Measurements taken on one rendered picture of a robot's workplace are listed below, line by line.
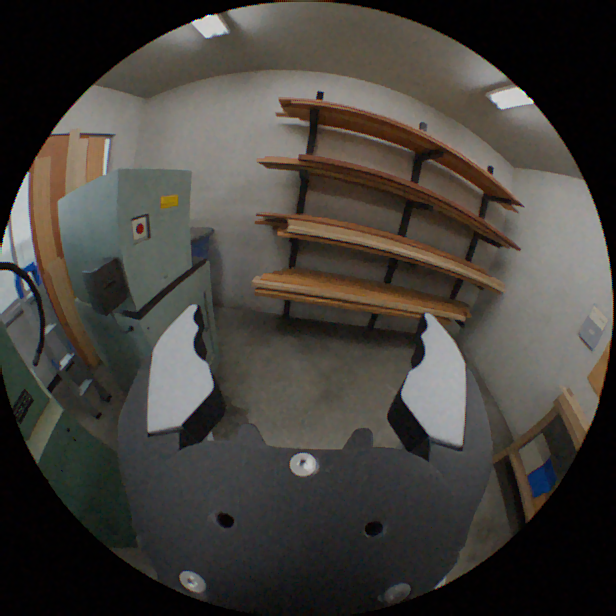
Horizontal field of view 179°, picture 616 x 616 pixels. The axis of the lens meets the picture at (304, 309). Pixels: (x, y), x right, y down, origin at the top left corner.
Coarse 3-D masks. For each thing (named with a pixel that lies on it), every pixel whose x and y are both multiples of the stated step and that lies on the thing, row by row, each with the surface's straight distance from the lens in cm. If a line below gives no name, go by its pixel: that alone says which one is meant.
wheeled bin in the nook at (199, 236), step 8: (192, 232) 178; (200, 232) 180; (208, 232) 187; (192, 240) 161; (200, 240) 177; (208, 240) 199; (192, 248) 171; (200, 248) 185; (208, 248) 203; (192, 256) 174; (200, 256) 188
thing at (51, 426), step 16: (48, 416) 92; (64, 416) 87; (32, 432) 98; (48, 432) 88; (64, 432) 90; (32, 448) 95; (48, 448) 89; (64, 448) 92; (48, 464) 92; (48, 480) 95
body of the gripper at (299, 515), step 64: (192, 448) 6; (256, 448) 5; (384, 448) 5; (192, 512) 5; (256, 512) 5; (320, 512) 5; (384, 512) 5; (448, 512) 6; (192, 576) 6; (256, 576) 5; (320, 576) 5; (384, 576) 5
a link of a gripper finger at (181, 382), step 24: (192, 312) 11; (168, 336) 10; (192, 336) 9; (168, 360) 9; (192, 360) 8; (168, 384) 8; (192, 384) 7; (216, 384) 8; (168, 408) 7; (192, 408) 7; (216, 408) 7; (192, 432) 7
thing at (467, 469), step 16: (480, 400) 9; (480, 416) 8; (464, 432) 7; (480, 432) 8; (432, 448) 6; (448, 448) 7; (464, 448) 7; (480, 448) 7; (432, 464) 6; (448, 464) 7; (464, 464) 7; (480, 464) 7; (448, 480) 6; (464, 480) 7; (480, 480) 7; (464, 496) 7; (480, 496) 7; (464, 512) 7; (368, 528) 6; (464, 528) 7; (464, 544) 7
